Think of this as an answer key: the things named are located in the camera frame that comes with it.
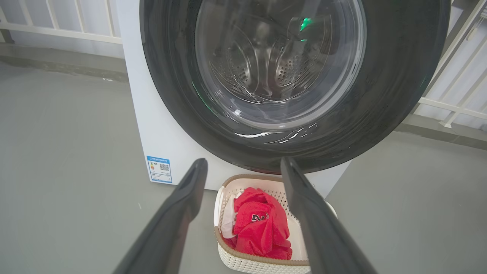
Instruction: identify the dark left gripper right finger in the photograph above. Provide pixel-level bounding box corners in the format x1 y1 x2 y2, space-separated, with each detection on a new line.
280 157 377 274

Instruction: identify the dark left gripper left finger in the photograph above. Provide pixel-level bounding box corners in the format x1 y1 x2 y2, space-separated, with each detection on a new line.
114 158 208 274

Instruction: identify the red garment with white trim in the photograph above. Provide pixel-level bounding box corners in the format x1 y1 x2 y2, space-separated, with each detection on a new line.
221 205 238 239

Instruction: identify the red jersey with lettering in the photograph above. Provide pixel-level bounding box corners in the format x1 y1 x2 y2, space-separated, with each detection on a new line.
223 187 293 260

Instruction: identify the round black glass washer door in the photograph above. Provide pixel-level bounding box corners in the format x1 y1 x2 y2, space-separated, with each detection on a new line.
139 0 451 174

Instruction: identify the cream perforated basket brown rim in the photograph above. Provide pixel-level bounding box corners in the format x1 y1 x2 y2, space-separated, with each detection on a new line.
213 174 338 274

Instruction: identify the white front-load washing machine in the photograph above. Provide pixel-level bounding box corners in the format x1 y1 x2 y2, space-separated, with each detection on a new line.
115 0 352 198

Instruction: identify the stainless steel washing machine drum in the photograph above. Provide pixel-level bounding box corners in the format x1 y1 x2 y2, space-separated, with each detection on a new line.
198 0 364 126

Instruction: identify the blue energy label sticker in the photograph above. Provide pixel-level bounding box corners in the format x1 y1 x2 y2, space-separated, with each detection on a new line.
146 155 173 184

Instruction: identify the white metal railing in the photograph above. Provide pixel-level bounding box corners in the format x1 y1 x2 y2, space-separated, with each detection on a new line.
411 0 487 129
0 0 123 45

